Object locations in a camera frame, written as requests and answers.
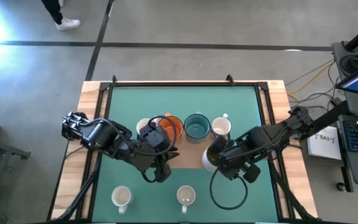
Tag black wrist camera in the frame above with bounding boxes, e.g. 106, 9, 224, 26
140, 123, 170, 142
209, 136, 229, 158

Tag yellow floor cable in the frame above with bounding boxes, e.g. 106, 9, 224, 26
287, 60, 335, 97

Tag person's white shoe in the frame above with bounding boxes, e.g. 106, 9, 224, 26
40, 0, 82, 32

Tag white mug blue flower print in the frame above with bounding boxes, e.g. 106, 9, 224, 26
111, 185, 134, 215

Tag white mug grey geometric pattern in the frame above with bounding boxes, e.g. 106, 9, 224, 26
176, 184, 197, 215

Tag black camera cable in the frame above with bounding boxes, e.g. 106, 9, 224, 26
209, 167, 249, 211
147, 115, 178, 156

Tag white floor cables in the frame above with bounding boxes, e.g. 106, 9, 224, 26
287, 90, 344, 113

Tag black metal table frame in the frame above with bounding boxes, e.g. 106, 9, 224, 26
47, 73, 319, 224

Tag coiled black cable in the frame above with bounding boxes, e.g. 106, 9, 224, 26
339, 54, 358, 75

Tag white mug black adventure text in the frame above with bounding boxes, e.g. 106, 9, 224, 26
201, 147, 220, 173

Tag teal enamel mug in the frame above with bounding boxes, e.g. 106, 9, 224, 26
183, 111, 212, 144

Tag orange mug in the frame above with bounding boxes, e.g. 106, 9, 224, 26
157, 112, 185, 141

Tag wooden shelf riser black legs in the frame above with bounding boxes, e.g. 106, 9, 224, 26
163, 124, 231, 169

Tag white paper sheet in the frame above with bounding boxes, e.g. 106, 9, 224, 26
306, 125, 343, 161

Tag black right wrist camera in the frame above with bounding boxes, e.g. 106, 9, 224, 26
209, 136, 229, 158

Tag black left camera cable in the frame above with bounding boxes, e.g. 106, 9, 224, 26
147, 115, 178, 156

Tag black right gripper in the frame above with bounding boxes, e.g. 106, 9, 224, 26
215, 139, 252, 180

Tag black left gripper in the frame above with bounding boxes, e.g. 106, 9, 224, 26
134, 139, 180, 169

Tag white mug blue rim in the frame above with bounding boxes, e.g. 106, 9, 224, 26
135, 117, 152, 136

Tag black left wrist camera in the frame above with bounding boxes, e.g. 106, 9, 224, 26
140, 123, 170, 142

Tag green table mat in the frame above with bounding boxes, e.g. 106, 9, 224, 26
91, 85, 279, 223

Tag black right camera cable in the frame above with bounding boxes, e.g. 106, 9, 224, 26
209, 167, 249, 211

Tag white mug blue leaf print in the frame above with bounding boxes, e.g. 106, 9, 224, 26
210, 113, 232, 141

